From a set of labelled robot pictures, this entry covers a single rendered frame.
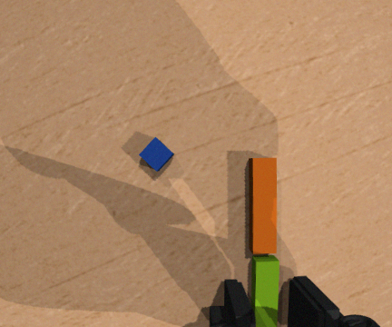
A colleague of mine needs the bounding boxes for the orange rod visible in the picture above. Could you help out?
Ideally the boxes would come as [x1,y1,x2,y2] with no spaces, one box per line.
[249,158,277,254]

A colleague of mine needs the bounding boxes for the lime green rod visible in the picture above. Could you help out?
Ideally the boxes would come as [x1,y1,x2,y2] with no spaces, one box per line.
[251,255,279,327]

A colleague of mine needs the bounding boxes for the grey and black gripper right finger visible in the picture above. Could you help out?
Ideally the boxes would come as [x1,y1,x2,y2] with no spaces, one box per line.
[288,276,380,327]

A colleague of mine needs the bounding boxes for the small blue cube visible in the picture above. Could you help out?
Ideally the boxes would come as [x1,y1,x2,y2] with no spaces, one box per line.
[139,137,174,172]

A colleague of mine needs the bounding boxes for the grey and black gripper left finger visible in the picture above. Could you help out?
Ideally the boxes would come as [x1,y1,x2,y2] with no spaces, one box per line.
[210,279,256,327]

